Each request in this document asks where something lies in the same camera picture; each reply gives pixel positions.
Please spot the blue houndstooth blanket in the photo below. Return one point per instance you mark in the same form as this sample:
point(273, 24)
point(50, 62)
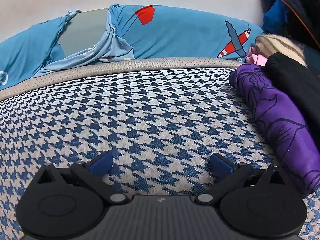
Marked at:
point(150, 110)

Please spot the beige striped knit garment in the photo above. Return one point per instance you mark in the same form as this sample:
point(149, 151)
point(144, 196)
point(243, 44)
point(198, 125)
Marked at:
point(277, 43)

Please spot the pink cloth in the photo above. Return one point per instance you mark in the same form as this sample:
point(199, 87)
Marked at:
point(257, 59)

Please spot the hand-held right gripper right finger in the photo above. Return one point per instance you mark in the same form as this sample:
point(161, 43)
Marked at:
point(221, 166)

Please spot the purple printed garment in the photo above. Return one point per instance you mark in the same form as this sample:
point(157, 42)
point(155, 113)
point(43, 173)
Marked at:
point(275, 115)

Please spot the beige dotted mat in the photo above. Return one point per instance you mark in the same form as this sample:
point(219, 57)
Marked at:
point(125, 65)

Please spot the black garment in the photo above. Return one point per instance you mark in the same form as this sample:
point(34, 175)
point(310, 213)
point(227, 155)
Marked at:
point(295, 80)

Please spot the grey-green cushion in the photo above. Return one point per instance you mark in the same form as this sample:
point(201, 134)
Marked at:
point(85, 30)

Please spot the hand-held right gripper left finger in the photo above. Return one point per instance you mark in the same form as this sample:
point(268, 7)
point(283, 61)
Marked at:
point(101, 166)

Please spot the blue airplane-print garment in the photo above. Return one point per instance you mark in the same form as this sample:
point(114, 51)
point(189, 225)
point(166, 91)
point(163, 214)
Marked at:
point(175, 35)

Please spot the dark blue hanging jacket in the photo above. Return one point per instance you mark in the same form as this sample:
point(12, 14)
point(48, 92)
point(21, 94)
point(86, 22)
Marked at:
point(297, 10)

